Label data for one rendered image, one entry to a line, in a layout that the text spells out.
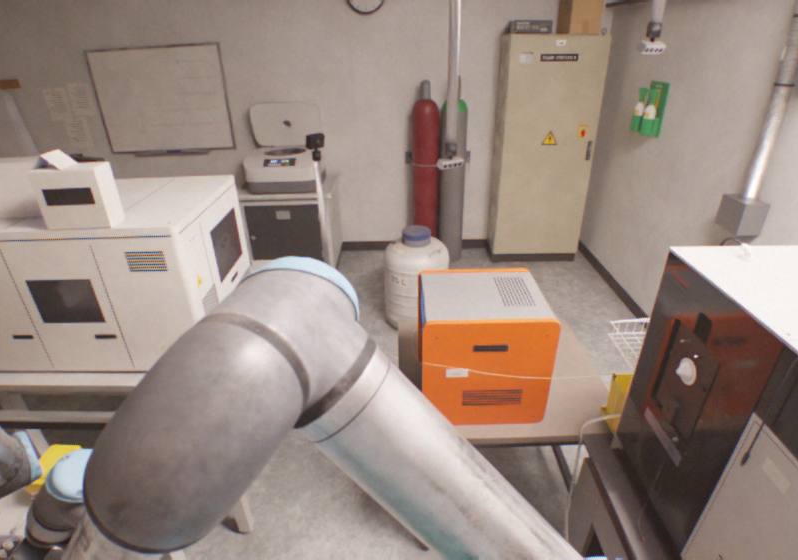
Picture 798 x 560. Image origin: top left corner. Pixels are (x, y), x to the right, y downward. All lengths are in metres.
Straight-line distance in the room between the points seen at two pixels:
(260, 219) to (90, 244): 2.47
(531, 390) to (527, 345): 0.19
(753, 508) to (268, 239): 3.58
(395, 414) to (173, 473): 0.19
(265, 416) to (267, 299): 0.10
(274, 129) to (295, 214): 0.82
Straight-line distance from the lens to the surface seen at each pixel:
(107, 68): 4.89
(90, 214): 1.55
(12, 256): 1.77
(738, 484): 1.16
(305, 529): 2.29
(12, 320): 1.92
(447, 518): 0.49
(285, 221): 3.89
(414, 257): 3.01
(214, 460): 0.34
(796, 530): 1.07
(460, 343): 1.42
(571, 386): 1.89
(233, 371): 0.34
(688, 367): 1.24
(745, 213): 2.72
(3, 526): 1.53
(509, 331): 1.43
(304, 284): 0.42
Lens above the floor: 1.89
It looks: 28 degrees down
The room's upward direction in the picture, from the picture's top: 1 degrees counter-clockwise
